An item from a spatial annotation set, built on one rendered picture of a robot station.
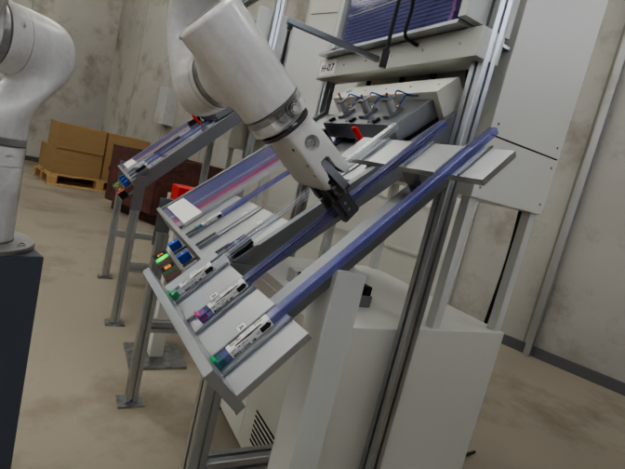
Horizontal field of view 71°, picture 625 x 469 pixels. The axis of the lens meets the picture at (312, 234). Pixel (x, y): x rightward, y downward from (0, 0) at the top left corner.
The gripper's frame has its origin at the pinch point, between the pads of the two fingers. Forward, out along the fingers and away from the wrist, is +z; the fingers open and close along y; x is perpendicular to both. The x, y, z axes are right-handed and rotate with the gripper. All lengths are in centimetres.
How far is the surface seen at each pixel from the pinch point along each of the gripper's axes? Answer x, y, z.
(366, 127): -33, 39, 13
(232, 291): 20.6, -0.8, -2.9
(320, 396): 22.7, -3.0, 21.2
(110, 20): -173, 908, -87
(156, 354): 63, 129, 65
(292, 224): 2.0, 25.1, 10.4
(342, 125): -33, 51, 13
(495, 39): -62, 20, 10
